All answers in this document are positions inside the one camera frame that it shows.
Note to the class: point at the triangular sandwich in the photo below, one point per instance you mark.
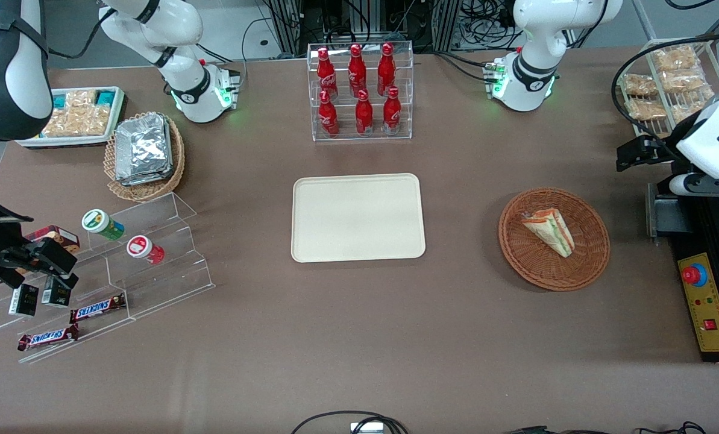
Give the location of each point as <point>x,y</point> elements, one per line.
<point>552,232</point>

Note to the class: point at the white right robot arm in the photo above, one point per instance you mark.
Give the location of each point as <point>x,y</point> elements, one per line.
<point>9,72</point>

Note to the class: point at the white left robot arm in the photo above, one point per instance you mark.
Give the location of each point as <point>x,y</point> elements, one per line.
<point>537,36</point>

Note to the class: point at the white rectangular snack tray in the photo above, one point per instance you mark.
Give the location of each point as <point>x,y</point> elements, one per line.
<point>64,141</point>

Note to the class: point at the light tan wicker basket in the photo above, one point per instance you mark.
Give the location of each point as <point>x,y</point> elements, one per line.
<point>145,191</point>

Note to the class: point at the dark brown wicker basket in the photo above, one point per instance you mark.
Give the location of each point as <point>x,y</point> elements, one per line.
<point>540,268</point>

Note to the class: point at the cream plastic tray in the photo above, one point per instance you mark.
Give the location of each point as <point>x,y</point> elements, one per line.
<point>359,220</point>

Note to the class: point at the brown chocolate box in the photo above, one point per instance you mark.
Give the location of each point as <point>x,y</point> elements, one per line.
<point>58,234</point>

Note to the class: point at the small black box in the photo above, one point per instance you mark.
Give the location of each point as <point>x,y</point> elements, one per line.
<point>55,296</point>
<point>23,300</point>

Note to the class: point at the clear bag beige snacks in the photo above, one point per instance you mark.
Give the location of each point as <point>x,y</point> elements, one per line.
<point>639,84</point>
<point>684,81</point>
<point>675,58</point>
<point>646,110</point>
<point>687,110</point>

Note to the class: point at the green lid snack cup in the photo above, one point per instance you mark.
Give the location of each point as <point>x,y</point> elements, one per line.
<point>97,220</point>

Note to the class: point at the grey metal block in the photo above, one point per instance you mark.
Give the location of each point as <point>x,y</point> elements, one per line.
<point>663,214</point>

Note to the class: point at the brown snickers bar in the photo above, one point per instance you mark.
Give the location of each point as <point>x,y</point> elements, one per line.
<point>47,338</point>
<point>97,308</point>

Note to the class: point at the red lid snack cup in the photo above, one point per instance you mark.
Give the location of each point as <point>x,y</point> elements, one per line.
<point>139,247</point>

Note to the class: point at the clear acrylic step stand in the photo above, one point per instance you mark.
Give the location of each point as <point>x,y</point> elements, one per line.
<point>166,283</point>

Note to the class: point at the red emergency stop button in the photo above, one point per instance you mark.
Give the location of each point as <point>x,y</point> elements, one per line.
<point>693,275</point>

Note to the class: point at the pile of beige snack bags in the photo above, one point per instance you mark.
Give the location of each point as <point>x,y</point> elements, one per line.
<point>79,117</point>

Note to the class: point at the silver foil packs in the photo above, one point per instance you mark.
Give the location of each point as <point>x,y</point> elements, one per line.
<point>143,147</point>

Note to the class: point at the teal snack packet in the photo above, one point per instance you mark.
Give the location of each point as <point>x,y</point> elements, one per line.
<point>59,101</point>
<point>106,96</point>

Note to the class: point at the black machine yellow control panel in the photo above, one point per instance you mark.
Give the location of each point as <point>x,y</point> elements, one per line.
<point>718,295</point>

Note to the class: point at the red cola bottle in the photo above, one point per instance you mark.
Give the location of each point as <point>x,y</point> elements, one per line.
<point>327,75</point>
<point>386,69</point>
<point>392,111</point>
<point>364,114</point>
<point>357,69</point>
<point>328,114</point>

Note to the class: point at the clear acrylic bottle rack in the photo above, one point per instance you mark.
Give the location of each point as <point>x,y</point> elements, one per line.
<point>342,129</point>

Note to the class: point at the silver metal device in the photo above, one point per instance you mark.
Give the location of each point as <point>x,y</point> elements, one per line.
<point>366,428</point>

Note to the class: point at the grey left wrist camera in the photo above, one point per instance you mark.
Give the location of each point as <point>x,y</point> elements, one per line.
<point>683,185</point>

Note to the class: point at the red rocker switch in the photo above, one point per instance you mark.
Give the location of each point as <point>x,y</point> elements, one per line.
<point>710,325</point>

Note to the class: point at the aluminium frame post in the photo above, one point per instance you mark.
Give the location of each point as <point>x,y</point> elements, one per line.
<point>446,24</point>
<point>287,24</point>

